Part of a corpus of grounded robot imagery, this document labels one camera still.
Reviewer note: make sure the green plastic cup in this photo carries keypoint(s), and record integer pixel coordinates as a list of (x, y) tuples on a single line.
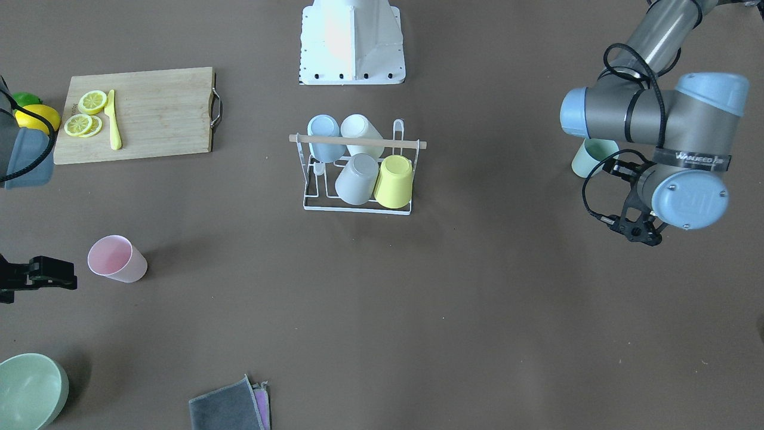
[(590, 153)]

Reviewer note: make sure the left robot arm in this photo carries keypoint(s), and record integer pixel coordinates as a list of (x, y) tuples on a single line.
[(691, 127)]

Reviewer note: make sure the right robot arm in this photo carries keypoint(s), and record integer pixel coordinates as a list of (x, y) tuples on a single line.
[(26, 153)]

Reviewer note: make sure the yellow plastic cup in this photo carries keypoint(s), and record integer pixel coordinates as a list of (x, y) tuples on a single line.
[(393, 188)]

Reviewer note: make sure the grey plastic cup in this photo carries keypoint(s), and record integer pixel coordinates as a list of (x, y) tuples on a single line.
[(355, 183)]

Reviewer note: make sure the white plastic cup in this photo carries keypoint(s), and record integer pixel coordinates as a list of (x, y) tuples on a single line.
[(358, 126)]

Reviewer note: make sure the pink plastic cup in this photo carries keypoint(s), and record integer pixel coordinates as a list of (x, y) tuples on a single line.
[(116, 258)]

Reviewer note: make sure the purple folded cloth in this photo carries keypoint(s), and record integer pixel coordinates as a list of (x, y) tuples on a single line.
[(261, 395)]

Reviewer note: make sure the wooden cutting board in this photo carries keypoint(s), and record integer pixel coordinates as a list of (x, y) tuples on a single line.
[(159, 113)]

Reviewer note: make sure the grey folded cloth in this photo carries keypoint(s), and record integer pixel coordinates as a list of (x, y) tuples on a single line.
[(230, 407)]

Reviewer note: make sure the yellow plastic knife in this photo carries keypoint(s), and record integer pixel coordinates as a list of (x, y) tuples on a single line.
[(110, 111)]

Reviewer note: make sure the lemon slice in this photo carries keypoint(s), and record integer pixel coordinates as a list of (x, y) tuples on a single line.
[(92, 102), (83, 125)]

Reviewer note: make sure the yellow lemon front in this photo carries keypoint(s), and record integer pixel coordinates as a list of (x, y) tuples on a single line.
[(38, 117)]

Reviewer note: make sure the green lime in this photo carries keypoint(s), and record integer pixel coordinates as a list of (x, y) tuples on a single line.
[(26, 99)]

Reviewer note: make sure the green ceramic bowl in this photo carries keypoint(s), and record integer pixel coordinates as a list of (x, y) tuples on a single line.
[(34, 389)]

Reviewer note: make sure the white wire cup holder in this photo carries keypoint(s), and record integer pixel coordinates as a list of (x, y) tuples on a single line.
[(323, 154)]

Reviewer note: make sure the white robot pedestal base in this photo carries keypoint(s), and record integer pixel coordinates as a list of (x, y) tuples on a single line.
[(351, 43)]

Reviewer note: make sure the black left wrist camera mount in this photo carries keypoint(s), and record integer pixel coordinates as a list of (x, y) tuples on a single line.
[(636, 221)]

